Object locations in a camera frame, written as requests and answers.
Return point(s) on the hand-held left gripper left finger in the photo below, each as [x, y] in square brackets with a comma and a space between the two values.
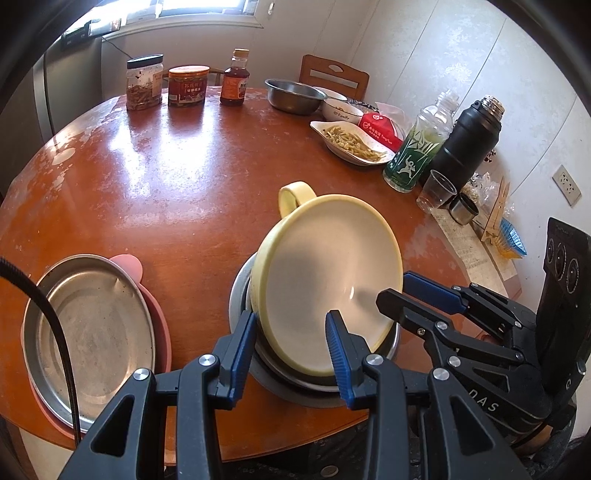
[242, 355]

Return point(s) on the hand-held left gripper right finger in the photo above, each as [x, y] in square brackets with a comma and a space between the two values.
[339, 360]

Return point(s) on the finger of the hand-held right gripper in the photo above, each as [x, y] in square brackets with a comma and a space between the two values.
[415, 318]
[429, 293]

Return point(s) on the large steel bowl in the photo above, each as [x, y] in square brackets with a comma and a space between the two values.
[238, 300]

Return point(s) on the pink plastic plate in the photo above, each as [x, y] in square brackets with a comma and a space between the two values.
[161, 332]

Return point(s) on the shallow steel plate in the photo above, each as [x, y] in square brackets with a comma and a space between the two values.
[97, 332]

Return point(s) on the printed paper sheet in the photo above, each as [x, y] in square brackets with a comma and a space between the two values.
[471, 249]

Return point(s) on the steel thermos cap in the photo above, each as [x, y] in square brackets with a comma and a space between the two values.
[464, 210]

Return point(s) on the blue pleated liner stack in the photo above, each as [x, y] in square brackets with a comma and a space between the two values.
[512, 240]

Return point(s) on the clear plastic cup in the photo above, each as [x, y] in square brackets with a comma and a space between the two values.
[436, 194]

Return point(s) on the wooden clip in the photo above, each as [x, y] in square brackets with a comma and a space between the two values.
[496, 217]

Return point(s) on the plastic bag of nuts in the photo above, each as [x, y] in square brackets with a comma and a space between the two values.
[482, 184]

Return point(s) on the green label plastic bottle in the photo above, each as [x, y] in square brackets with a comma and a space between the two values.
[411, 161]

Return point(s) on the black thermos flask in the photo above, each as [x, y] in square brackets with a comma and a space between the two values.
[461, 147]

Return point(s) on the white dish with food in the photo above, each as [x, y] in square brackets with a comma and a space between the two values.
[346, 143]

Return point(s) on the red packet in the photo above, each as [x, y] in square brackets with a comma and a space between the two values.
[378, 127]

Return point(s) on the clear plastic bag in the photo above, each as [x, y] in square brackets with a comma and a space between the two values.
[392, 110]

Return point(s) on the white printed ceramic bowl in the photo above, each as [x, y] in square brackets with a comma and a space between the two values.
[339, 113]

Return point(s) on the plain white ceramic bowl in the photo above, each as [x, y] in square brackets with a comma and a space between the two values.
[334, 94]

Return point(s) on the small steel bowl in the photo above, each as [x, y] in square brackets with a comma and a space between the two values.
[293, 97]

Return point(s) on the wooden chair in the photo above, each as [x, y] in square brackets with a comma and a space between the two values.
[332, 69]

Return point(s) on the brown sauce bottle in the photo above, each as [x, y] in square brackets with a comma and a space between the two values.
[233, 87]

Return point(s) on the red-lidded jar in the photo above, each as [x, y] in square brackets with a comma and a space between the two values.
[187, 87]

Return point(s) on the black-lidded clear jar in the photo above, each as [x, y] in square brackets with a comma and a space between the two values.
[144, 87]

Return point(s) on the grey refrigerator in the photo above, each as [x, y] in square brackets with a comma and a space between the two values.
[69, 83]

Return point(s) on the window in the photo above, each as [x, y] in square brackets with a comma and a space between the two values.
[198, 7]

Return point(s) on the black box device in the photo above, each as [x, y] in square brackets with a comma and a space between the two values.
[87, 34]

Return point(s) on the white wall socket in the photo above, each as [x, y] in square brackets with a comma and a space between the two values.
[568, 184]

